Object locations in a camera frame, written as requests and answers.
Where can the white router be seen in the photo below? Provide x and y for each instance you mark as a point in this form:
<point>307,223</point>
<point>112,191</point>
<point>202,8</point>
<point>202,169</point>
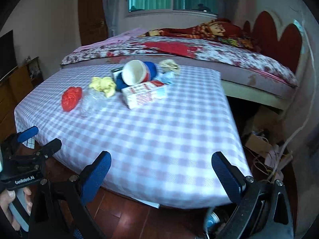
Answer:
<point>274,155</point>

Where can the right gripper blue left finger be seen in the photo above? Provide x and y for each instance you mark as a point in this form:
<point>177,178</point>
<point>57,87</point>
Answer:
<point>59,208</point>

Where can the clear plastic bag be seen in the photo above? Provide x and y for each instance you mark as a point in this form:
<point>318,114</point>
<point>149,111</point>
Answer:
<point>92,101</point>

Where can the pink sheet on bed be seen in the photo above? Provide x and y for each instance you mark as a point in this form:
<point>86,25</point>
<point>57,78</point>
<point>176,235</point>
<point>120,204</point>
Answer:
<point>114,40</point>

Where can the cream cloth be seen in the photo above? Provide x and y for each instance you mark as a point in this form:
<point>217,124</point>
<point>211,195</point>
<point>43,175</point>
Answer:
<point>169,65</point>

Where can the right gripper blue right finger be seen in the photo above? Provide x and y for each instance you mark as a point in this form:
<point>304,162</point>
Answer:
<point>245,190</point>

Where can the yellow wrapper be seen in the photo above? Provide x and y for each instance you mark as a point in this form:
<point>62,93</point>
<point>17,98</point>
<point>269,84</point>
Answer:
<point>104,84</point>

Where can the blue cloth ball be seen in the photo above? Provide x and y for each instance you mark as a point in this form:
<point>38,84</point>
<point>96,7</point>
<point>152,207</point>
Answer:
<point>120,84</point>

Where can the white red milk carton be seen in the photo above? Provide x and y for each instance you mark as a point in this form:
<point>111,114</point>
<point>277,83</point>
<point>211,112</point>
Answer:
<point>144,93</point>

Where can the person's left hand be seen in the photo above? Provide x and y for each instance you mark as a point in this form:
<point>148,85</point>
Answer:
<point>7,197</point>

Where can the grey curtain by window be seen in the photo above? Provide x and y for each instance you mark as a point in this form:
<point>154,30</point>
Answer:
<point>115,12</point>

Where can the green white carton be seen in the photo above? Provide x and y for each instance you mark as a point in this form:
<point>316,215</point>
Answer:
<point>117,73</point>

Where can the black trash bucket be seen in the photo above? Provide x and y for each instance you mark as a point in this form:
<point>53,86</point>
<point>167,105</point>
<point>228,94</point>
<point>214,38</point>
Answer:
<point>237,221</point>

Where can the red white paper cup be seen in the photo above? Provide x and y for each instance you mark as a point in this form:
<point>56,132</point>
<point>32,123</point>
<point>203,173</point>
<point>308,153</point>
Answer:
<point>135,72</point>

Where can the bed with floral mattress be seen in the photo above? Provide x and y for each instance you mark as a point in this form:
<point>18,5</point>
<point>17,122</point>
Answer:
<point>245,74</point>

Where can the red patterned blanket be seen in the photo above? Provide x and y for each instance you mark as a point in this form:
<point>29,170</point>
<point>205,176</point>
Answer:
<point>220,30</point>

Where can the brown wooden door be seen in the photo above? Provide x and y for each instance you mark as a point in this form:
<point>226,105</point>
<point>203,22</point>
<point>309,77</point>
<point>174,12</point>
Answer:
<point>91,21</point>

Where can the light blue face mask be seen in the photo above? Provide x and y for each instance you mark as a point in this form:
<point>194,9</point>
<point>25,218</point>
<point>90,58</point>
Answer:
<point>166,77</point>

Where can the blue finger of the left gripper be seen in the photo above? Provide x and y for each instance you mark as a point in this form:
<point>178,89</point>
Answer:
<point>42,154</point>
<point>23,136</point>

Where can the purple checkered tablecloth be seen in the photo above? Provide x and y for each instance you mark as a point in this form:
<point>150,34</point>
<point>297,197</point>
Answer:
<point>161,152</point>

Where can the cardboard box on floor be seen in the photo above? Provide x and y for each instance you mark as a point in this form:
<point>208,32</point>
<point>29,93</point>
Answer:
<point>258,145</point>

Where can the dark blue paper cup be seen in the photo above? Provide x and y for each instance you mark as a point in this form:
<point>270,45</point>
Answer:
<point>152,69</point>

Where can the red plastic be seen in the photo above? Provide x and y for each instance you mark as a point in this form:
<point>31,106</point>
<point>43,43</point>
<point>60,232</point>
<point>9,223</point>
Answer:
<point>70,98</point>

